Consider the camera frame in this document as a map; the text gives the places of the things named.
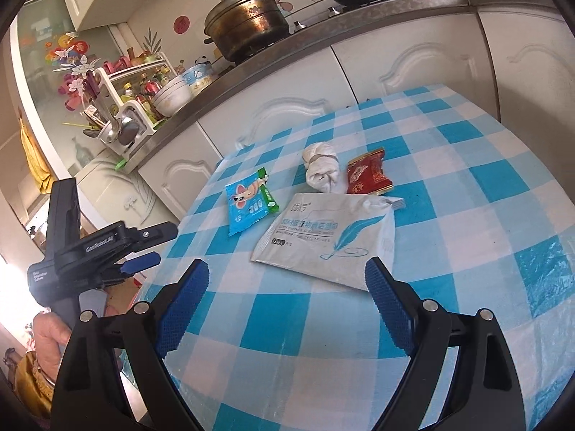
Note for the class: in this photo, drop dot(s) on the blue white checked tablecloth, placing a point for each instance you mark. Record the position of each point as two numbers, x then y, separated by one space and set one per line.
471 179

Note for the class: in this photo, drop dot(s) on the blue cartoon snack wrapper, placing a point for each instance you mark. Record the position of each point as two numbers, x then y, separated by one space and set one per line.
245 206

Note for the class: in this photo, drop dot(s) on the group of seasoning bottles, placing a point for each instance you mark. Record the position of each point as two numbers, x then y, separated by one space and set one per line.
146 87

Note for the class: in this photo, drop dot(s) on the red round wall sticker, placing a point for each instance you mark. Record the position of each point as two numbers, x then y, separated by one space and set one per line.
182 24

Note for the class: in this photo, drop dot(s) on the white cloth bundle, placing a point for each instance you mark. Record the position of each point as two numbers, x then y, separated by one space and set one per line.
319 175

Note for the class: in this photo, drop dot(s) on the steel kitchen counter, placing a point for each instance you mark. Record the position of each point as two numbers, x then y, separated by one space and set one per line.
404 9

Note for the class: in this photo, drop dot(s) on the white cabinet door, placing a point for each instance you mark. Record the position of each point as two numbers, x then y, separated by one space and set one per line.
179 175
404 67
269 112
134 184
530 54

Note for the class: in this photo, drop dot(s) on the flower window stickers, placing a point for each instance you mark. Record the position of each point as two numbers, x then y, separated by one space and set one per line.
72 67

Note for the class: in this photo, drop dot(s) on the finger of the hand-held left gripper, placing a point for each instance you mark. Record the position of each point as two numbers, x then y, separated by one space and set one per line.
155 235
141 262

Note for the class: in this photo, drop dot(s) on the yellow hanging cloth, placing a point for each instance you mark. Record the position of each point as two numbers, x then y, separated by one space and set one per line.
36 161

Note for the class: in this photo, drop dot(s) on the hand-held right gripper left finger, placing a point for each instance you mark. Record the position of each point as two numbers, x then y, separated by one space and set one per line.
184 305

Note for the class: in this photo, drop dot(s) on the blue print white bowl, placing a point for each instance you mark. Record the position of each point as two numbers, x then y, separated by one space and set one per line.
197 78

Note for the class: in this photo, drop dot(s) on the red snack wrapper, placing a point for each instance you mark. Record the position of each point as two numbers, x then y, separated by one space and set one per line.
366 175

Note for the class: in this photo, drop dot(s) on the tarnished metal cooking pot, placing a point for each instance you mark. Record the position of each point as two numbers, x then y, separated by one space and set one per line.
247 22

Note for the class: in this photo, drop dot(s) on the stack of white bowls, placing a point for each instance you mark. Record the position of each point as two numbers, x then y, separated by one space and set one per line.
173 96

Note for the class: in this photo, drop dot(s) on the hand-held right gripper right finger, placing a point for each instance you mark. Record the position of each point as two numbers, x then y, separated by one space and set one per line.
391 305

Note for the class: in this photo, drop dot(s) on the person's left hand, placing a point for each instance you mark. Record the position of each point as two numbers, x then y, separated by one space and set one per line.
49 341

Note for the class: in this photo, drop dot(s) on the white wipes packet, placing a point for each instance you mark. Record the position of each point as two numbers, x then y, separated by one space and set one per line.
314 242

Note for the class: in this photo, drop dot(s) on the steel ladle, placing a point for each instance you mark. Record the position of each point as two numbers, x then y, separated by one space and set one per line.
128 128

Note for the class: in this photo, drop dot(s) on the gas stove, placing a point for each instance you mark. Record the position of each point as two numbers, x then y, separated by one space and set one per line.
310 20

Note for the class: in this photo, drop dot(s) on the white seasoning rack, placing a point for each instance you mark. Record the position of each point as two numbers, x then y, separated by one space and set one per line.
134 114

